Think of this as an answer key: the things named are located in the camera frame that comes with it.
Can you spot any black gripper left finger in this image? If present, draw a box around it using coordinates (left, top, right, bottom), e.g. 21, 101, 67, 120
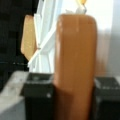
21, 73, 54, 120

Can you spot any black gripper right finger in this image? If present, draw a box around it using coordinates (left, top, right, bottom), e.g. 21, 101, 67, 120
93, 77, 120, 120

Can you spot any toasted bread slice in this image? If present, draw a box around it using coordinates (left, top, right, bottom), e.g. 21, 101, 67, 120
21, 15, 35, 60
53, 15, 97, 120

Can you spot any white divided serving tray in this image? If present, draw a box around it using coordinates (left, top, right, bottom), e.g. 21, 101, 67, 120
28, 0, 109, 76

